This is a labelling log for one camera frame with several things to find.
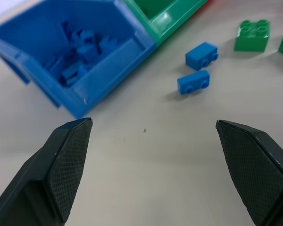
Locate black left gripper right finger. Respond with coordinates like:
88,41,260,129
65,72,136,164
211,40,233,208
216,119,283,226

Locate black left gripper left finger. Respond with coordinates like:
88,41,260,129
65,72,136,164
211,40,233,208
0,117,93,226

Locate small blue toy brick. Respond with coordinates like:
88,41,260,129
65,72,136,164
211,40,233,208
185,42,219,71
177,70,210,95

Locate blue plastic storage bin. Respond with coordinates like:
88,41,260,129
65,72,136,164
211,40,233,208
0,0,157,119

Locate green square toy brick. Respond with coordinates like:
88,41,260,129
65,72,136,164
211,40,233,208
233,19,271,52

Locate green plastic storage bin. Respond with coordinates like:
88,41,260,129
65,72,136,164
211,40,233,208
122,0,208,47

